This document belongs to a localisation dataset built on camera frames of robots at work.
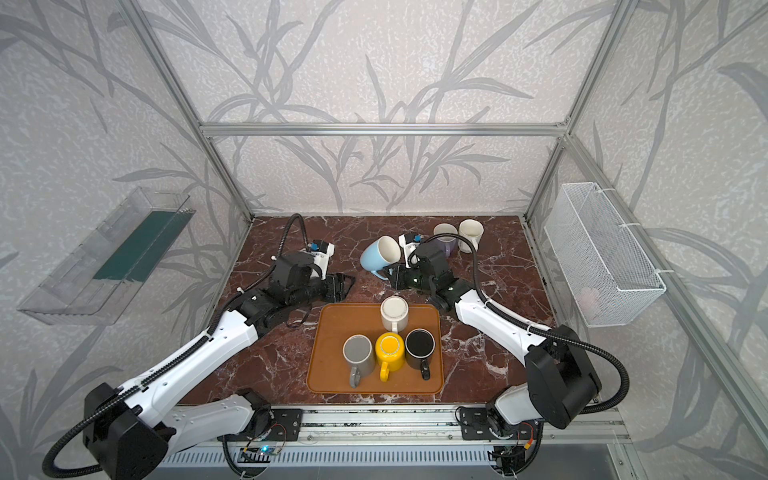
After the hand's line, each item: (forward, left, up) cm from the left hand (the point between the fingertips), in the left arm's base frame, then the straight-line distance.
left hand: (351, 270), depth 77 cm
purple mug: (+23, -30, -17) cm, 41 cm away
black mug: (-14, -18, -13) cm, 27 cm away
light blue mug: (+4, -8, +2) cm, 9 cm away
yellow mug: (-17, -11, -13) cm, 24 cm away
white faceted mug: (+26, -38, -14) cm, 49 cm away
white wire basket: (-8, -56, +13) cm, 58 cm away
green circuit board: (-38, +20, -22) cm, 48 cm away
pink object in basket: (-8, -60, -1) cm, 60 cm away
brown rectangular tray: (-5, +8, -22) cm, 24 cm away
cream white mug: (-4, -11, -16) cm, 20 cm away
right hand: (+5, -9, -2) cm, 10 cm away
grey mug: (-17, -2, -12) cm, 21 cm away
